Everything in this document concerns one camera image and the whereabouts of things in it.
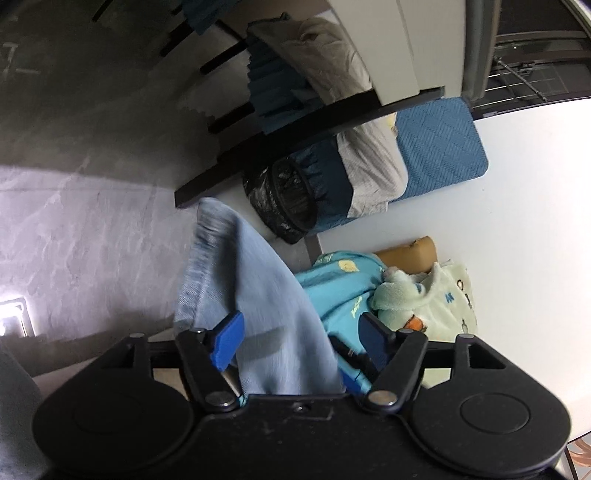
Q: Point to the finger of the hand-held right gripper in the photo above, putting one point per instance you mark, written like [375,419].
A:
[349,379]

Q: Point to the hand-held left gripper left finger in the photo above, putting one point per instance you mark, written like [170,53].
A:
[226,339]

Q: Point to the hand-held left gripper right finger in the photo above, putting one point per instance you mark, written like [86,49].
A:
[371,339]

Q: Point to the light blue denim jeans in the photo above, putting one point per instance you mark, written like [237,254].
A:
[258,295]

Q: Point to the turquoise t-shirt with yellow print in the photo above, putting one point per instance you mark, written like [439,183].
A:
[332,290]

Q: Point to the green printed fleece blanket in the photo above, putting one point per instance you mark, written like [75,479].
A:
[443,300]

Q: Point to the brown mattress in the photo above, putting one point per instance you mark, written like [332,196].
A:
[411,254]

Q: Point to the white trash bin black bag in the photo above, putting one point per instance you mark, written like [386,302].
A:
[281,198]

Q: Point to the dark blue pleated chair skirt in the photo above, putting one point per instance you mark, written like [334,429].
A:
[323,184]

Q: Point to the grey cloth on chair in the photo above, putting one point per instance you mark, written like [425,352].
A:
[374,166]

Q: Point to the blue quilted chair back cover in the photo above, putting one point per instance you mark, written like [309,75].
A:
[438,147]

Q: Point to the yellow plush toy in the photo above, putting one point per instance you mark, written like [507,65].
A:
[393,123]

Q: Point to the white table with black legs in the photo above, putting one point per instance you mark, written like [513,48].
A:
[397,46]

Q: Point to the dark grilled door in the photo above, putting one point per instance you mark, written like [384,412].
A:
[531,69]

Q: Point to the framed wall picture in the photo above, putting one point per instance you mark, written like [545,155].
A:
[582,457]

